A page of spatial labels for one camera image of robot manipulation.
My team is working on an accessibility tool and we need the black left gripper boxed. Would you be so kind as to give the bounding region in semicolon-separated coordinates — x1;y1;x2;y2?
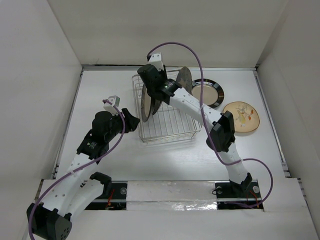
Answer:
105;108;139;142

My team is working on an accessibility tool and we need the silver rimmed round plate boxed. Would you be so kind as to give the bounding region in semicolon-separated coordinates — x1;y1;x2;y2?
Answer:
140;84;155;123

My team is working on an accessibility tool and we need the black square floral plate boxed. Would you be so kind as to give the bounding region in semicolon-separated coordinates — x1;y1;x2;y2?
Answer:
152;100;162;115

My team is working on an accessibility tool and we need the grey snowflake deer plate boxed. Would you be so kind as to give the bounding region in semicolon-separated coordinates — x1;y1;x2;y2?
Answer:
175;66;193;95

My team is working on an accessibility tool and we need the wire dish rack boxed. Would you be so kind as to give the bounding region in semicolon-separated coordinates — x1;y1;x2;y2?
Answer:
131;69;203;144

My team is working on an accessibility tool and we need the black rimmed beige plate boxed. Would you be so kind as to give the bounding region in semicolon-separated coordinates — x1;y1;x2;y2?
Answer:
191;78;225;109

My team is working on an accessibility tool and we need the cream bird pattern plate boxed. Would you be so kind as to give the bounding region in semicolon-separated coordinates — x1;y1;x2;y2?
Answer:
223;101;260;133

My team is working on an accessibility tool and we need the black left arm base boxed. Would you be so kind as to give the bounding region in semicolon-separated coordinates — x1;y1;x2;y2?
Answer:
85;172;128;211

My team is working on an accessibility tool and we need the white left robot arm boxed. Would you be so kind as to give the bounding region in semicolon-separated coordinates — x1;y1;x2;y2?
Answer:
26;107;140;240

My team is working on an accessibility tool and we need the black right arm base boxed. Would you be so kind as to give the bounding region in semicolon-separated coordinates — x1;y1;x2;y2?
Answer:
211;179;264;210

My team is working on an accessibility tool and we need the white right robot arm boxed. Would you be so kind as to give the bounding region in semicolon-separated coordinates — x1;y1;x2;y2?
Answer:
137;64;252;197

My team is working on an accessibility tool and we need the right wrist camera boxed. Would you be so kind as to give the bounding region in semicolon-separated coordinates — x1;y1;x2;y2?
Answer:
147;52;165;72

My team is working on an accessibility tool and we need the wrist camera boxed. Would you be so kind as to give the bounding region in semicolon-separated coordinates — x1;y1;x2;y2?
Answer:
102;95;120;116
147;52;165;72

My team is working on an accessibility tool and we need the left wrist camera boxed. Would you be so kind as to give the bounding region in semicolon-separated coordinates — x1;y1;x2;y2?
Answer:
102;95;120;116

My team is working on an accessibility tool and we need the foil covered rail bar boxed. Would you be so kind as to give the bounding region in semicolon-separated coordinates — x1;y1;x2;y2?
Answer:
96;180;262;212

